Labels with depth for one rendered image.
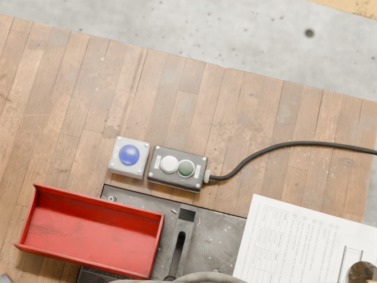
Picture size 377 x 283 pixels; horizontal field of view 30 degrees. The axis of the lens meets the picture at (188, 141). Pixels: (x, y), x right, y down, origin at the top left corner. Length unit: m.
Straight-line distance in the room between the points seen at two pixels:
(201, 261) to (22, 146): 0.41
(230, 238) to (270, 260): 0.09
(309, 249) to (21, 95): 0.64
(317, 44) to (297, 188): 1.20
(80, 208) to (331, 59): 1.37
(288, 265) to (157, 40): 1.30
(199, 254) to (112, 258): 0.16
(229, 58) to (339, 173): 1.12
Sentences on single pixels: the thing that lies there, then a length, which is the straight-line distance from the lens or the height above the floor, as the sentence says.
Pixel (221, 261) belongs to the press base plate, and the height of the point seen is 0.90.
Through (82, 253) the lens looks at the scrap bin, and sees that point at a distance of 1.34.
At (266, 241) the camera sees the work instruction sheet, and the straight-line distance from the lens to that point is 1.35.
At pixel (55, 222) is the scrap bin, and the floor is 0.91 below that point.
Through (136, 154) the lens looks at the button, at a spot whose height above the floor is 0.94.
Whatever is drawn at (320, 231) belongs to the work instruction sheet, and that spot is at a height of 0.90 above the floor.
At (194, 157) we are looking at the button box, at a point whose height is 0.93.
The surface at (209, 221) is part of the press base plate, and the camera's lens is 1.35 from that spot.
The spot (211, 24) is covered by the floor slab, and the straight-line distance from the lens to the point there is 2.50.
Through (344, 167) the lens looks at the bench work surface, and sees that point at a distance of 1.42.
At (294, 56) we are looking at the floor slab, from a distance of 2.48.
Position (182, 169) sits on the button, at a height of 0.94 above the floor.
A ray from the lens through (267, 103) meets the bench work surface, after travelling 1.43.
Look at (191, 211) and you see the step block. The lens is 1.27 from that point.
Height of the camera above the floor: 2.22
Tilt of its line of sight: 72 degrees down
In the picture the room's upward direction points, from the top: 6 degrees clockwise
